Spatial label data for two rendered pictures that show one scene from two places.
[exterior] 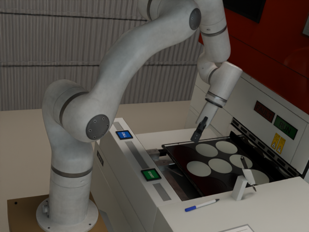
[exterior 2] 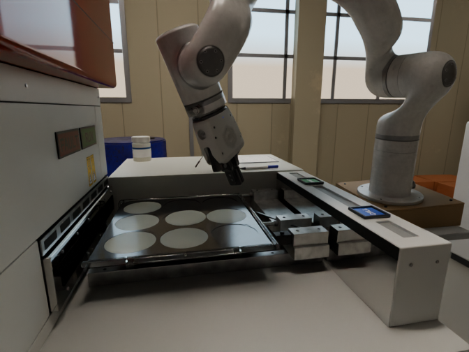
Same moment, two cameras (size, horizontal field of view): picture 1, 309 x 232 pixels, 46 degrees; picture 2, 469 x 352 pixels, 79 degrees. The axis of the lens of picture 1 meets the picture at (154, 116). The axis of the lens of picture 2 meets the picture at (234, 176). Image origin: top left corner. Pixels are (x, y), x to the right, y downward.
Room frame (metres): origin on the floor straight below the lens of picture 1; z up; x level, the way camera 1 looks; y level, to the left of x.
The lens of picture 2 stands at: (1.84, 0.03, 1.16)
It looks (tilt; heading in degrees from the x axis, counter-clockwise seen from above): 13 degrees down; 199
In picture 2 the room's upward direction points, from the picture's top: straight up
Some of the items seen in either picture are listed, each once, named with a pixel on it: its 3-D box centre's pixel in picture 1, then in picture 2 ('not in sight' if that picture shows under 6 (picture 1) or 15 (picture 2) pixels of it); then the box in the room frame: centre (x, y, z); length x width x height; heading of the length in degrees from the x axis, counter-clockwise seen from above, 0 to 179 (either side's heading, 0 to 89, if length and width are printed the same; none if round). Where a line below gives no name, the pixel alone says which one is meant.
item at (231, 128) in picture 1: (256, 157); (90, 230); (1.37, -0.48, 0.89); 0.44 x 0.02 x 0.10; 31
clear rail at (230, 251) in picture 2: (197, 141); (186, 255); (1.41, -0.21, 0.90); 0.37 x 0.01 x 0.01; 121
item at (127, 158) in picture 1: (134, 169); (331, 221); (1.12, 0.04, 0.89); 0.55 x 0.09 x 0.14; 31
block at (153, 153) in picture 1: (149, 154); (308, 235); (1.24, -0.01, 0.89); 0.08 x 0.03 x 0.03; 121
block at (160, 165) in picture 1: (157, 165); (293, 221); (1.17, -0.05, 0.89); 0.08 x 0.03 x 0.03; 121
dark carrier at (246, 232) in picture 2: (220, 165); (183, 219); (1.25, -0.31, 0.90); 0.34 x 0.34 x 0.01; 31
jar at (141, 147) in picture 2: not in sight; (141, 148); (0.90, -0.69, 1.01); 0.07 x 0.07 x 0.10
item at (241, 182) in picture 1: (245, 181); not in sight; (0.98, -0.34, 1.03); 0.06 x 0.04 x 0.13; 121
